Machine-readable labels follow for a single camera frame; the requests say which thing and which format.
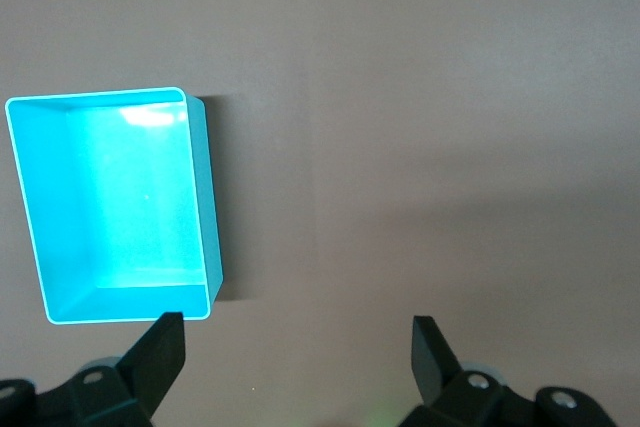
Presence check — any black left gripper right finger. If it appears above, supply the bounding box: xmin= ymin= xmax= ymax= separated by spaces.
xmin=404 ymin=315 xmax=531 ymax=427

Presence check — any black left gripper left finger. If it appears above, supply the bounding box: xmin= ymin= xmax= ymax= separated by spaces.
xmin=34 ymin=311 xmax=187 ymax=427

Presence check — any teal plastic bin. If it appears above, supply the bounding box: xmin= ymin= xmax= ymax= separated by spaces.
xmin=4 ymin=86 xmax=225 ymax=324

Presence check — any brown table mat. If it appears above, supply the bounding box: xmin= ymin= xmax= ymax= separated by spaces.
xmin=0 ymin=0 xmax=640 ymax=427

